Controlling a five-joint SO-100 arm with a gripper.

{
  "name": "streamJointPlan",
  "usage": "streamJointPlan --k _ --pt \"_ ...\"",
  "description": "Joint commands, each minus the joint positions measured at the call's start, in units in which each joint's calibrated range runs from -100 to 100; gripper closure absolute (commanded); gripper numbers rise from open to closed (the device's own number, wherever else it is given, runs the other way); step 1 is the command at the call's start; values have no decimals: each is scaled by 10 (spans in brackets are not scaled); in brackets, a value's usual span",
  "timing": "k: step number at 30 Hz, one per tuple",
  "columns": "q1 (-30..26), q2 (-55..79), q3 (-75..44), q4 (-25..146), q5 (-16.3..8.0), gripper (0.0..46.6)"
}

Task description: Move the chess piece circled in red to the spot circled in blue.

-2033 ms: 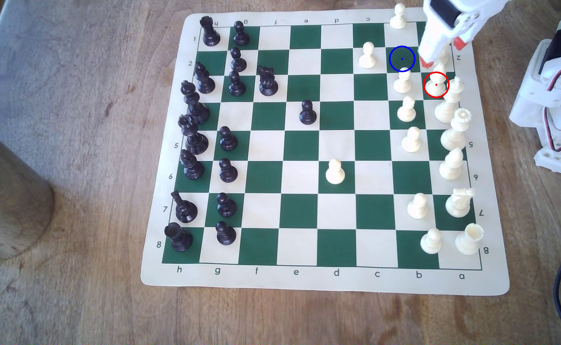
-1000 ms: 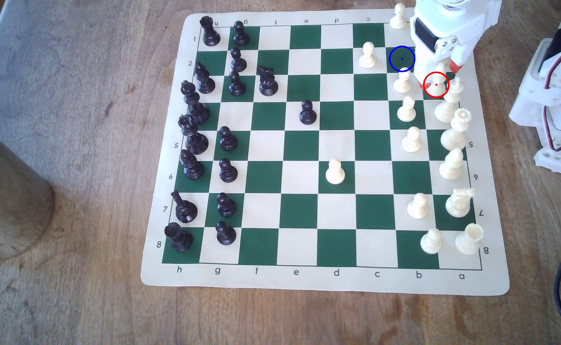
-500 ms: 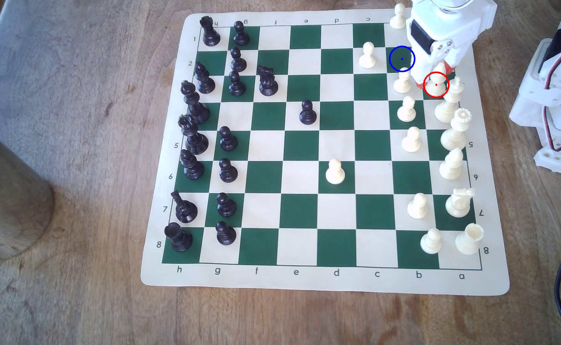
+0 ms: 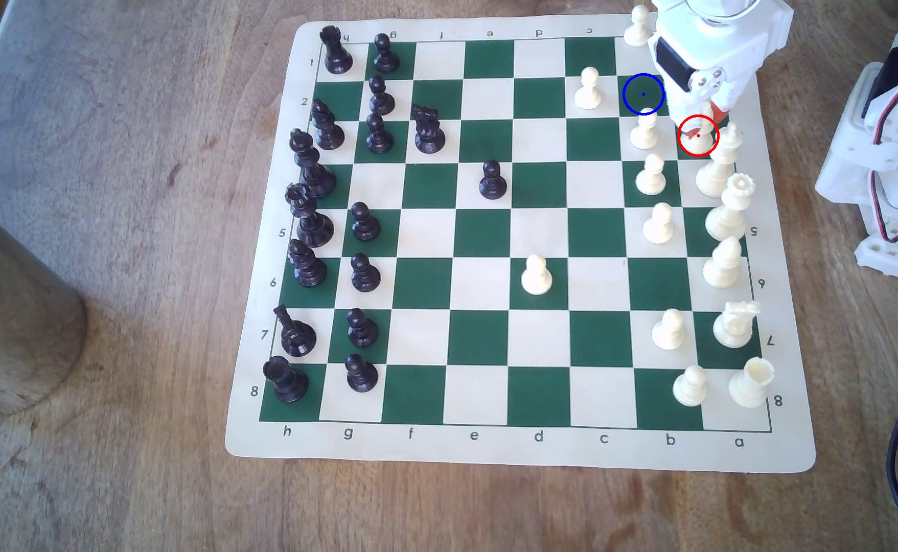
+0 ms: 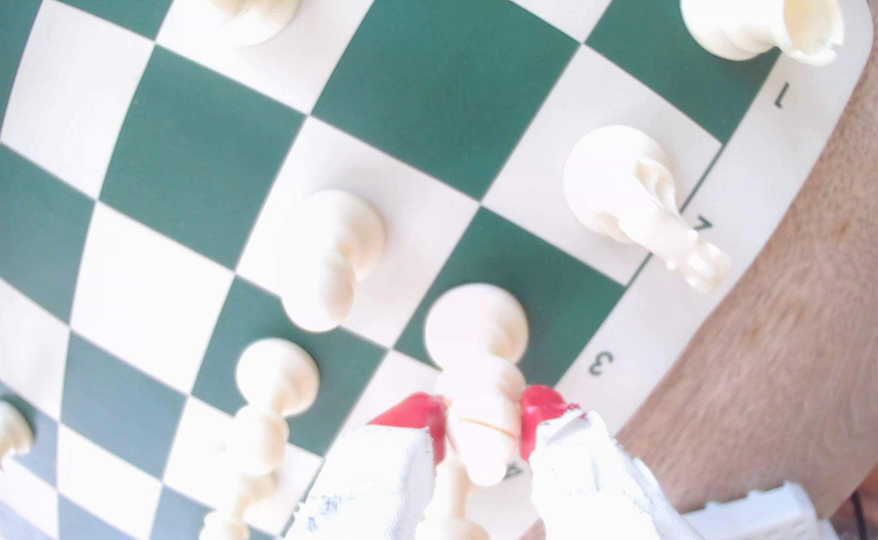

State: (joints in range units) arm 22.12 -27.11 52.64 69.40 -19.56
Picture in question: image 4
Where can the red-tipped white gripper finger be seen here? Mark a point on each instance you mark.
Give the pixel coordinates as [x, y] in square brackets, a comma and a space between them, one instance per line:
[692, 113]
[719, 111]

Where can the white bishop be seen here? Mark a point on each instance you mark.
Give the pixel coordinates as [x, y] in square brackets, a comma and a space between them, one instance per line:
[704, 143]
[722, 268]

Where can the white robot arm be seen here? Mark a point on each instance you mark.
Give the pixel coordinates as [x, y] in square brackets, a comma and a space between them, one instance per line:
[847, 161]

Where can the green and white chess mat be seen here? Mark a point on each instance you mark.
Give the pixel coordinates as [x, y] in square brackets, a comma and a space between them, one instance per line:
[479, 337]

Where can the white pawn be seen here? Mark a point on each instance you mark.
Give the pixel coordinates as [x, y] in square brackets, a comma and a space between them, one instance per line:
[537, 280]
[636, 32]
[588, 93]
[650, 180]
[657, 228]
[644, 136]
[690, 389]
[669, 333]

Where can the white king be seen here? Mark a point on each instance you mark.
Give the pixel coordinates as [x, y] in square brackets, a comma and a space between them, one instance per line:
[715, 176]

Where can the white queen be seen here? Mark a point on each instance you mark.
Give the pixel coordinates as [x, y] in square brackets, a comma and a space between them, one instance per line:
[726, 218]

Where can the black pawn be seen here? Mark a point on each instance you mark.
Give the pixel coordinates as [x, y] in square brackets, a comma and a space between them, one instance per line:
[361, 376]
[365, 276]
[386, 57]
[379, 138]
[381, 100]
[492, 184]
[362, 331]
[365, 226]

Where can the white knight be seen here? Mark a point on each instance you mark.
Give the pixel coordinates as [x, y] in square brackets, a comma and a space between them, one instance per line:
[734, 328]

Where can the black knight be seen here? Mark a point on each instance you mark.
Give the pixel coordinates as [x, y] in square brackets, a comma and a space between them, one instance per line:
[428, 134]
[298, 337]

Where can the white rook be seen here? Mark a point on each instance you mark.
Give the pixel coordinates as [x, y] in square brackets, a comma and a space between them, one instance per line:
[750, 385]

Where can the black rook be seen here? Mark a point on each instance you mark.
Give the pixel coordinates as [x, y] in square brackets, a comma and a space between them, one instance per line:
[335, 55]
[288, 383]

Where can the black bishop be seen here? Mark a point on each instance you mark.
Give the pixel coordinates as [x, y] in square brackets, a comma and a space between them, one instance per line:
[308, 268]
[328, 132]

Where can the black king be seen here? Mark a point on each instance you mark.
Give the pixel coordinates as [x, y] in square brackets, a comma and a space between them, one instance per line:
[314, 176]

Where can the black queen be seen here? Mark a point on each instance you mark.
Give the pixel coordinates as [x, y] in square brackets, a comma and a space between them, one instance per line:
[312, 226]

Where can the wooden cylinder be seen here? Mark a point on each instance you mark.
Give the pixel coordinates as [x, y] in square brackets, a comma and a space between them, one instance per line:
[12, 322]

